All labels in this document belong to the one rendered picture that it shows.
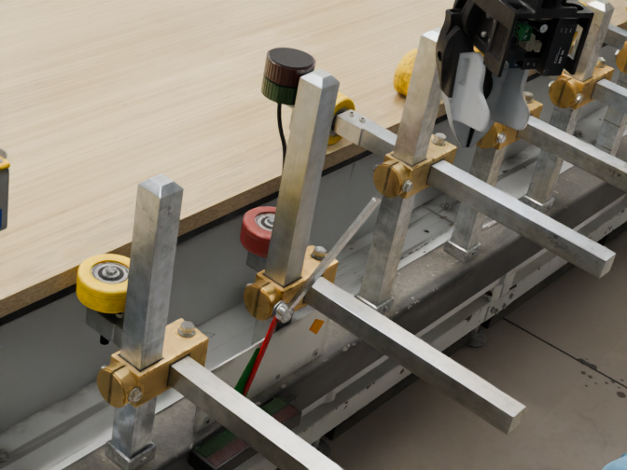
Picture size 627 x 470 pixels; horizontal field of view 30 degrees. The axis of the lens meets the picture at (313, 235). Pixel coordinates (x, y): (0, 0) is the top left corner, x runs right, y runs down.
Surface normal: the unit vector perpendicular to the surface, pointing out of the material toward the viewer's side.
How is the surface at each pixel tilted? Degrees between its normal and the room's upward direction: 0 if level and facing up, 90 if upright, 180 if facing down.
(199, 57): 0
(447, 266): 0
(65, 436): 0
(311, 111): 90
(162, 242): 90
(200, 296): 90
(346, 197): 90
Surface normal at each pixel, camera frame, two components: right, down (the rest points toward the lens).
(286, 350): 0.75, 0.47
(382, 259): -0.64, 0.33
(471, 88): -0.92, 0.12
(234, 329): 0.17, -0.82
